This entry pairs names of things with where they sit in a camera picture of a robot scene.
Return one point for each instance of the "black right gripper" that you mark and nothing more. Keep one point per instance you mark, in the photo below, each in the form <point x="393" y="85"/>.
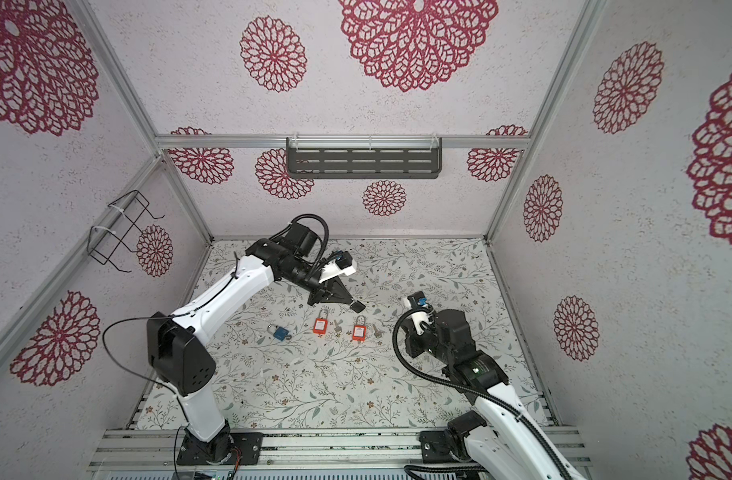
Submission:
<point x="413" y="346"/>

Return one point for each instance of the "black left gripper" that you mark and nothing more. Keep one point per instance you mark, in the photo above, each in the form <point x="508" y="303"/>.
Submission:
<point x="330" y="290"/>

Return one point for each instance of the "black padlock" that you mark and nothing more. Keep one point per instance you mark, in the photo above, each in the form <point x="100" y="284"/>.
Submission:
<point x="357" y="306"/>

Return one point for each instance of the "red padlock with warning label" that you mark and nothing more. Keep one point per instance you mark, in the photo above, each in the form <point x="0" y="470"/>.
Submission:
<point x="321" y="322"/>

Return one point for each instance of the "red padlock with property label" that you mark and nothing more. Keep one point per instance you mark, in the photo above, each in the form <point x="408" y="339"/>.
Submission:
<point x="359" y="331"/>

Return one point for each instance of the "blue padlock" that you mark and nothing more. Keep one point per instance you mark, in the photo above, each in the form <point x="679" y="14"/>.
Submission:
<point x="279" y="333"/>

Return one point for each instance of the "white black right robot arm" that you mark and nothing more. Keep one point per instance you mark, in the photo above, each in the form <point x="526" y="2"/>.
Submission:
<point x="497" y="436"/>

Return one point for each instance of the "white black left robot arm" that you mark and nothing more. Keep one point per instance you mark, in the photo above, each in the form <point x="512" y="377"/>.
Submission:
<point x="177" y="343"/>

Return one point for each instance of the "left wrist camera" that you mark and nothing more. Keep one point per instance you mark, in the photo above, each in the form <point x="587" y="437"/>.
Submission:
<point x="339" y="263"/>

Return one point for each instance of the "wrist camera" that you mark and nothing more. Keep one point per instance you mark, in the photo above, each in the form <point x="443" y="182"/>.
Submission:
<point x="423" y="319"/>
<point x="339" y="263"/>

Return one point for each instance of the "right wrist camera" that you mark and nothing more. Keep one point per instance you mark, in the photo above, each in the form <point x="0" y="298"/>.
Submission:
<point x="423" y="319"/>

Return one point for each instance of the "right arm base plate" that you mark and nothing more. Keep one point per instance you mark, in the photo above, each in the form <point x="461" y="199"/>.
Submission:
<point x="444" y="447"/>

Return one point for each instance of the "grey metal wall shelf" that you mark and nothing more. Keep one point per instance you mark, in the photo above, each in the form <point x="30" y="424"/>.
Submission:
<point x="368" y="158"/>

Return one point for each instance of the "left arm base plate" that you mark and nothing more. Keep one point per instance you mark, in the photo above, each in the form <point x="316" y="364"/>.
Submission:
<point x="224" y="449"/>

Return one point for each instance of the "black wire wall basket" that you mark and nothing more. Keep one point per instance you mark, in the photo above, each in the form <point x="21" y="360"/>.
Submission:
<point x="104" y="241"/>

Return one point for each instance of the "aluminium front rail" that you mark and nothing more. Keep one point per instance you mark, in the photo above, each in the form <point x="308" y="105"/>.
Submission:
<point x="139" y="450"/>

